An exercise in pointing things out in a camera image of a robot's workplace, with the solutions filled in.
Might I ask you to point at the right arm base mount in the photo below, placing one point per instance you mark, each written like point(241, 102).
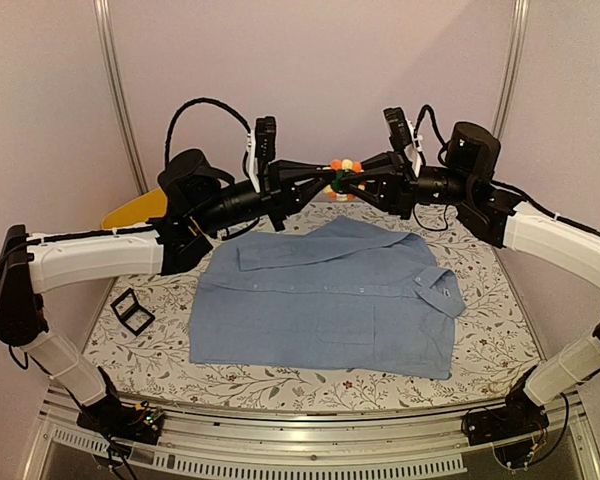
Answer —
point(515, 436)

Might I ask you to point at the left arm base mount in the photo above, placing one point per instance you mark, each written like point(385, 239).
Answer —
point(112, 419)

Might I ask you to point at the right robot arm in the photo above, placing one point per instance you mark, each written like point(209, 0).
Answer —
point(499, 214)

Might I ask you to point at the yellow plastic basket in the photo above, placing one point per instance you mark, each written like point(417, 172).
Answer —
point(150, 205)

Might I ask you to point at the blue button-up shirt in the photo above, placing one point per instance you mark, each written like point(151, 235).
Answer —
point(348, 295)

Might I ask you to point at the left aluminium corner post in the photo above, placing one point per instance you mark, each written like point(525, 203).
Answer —
point(113, 73)

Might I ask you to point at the aluminium corner post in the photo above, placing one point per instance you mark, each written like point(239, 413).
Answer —
point(513, 60)
point(113, 73)

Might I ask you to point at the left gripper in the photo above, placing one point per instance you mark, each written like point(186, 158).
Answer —
point(282, 194)

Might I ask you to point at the aluminium front rail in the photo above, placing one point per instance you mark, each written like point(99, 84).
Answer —
point(206, 442)

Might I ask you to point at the yellow orange flower brooch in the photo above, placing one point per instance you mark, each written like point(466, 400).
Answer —
point(343, 168)

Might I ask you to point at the right aluminium corner post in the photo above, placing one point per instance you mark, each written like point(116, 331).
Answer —
point(513, 60)

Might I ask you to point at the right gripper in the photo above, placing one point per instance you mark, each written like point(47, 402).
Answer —
point(395, 191)

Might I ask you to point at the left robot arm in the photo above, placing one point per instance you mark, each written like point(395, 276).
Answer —
point(201, 200)

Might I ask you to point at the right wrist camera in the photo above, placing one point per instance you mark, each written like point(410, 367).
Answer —
point(403, 137)

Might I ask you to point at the black brooch case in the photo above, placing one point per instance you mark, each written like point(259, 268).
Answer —
point(131, 314)

